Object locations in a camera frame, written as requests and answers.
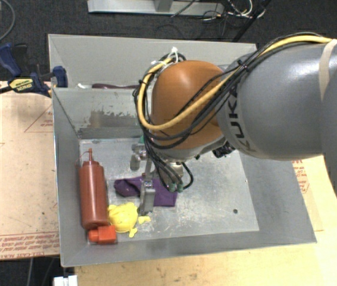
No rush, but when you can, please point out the purple cloth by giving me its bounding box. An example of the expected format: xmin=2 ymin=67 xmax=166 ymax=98
xmin=113 ymin=175 xmax=177 ymax=208

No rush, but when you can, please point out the dark purple long object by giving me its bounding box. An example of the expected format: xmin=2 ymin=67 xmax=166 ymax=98
xmin=91 ymin=83 xmax=141 ymax=90

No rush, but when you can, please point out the black cylinder on white bracket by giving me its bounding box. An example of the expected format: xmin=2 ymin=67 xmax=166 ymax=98
xmin=211 ymin=142 xmax=236 ymax=158

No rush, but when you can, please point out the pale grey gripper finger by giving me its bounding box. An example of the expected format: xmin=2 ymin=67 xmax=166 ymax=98
xmin=139 ymin=179 xmax=157 ymax=216
xmin=129 ymin=144 xmax=148 ymax=172

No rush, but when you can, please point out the yellow toy animal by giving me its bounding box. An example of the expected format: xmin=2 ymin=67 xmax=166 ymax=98
xmin=107 ymin=201 xmax=152 ymax=239

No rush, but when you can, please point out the brown cardboard board red print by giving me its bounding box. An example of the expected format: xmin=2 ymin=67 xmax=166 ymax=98
xmin=0 ymin=80 xmax=326 ymax=262

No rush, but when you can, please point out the red-orange small block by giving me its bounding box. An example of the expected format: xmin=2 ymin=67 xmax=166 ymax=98
xmin=88 ymin=225 xmax=118 ymax=245

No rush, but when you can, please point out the red-brown squeeze bottle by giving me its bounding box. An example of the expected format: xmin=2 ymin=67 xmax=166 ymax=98
xmin=75 ymin=148 xmax=110 ymax=231

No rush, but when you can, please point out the grey metal bin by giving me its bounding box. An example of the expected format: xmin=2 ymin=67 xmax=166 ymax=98
xmin=48 ymin=33 xmax=317 ymax=268

